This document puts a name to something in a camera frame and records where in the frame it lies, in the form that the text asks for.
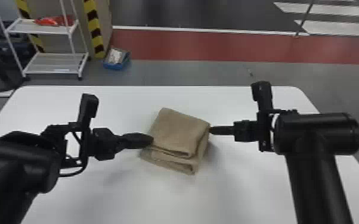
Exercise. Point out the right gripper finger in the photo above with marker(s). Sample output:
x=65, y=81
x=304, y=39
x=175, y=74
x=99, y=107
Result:
x=221, y=130

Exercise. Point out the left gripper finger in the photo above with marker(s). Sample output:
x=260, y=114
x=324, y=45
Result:
x=135, y=140

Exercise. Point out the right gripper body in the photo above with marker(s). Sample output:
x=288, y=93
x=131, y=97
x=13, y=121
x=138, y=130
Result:
x=246, y=130

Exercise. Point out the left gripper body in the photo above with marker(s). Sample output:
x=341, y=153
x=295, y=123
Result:
x=105, y=143

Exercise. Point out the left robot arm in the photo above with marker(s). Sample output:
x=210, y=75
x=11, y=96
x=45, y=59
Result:
x=13, y=162

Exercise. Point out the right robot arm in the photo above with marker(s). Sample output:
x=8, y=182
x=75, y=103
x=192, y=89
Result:
x=317, y=162

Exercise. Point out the beige towel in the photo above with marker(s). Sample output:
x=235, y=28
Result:
x=179, y=137

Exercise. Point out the blue basket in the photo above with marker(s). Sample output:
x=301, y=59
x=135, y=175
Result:
x=116, y=59

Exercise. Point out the white shelf trolley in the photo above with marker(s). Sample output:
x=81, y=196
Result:
x=54, y=62

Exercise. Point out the red snack packet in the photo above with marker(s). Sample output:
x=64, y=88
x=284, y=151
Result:
x=46, y=21

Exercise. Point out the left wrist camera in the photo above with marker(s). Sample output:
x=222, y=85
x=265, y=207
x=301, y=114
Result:
x=87, y=108

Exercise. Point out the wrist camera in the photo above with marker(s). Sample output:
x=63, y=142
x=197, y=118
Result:
x=261, y=94
x=87, y=108

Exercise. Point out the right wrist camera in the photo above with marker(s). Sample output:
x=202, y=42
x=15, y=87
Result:
x=261, y=94

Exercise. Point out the yellow black striped post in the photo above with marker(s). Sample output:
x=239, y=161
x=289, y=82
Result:
x=30, y=28
x=94, y=31

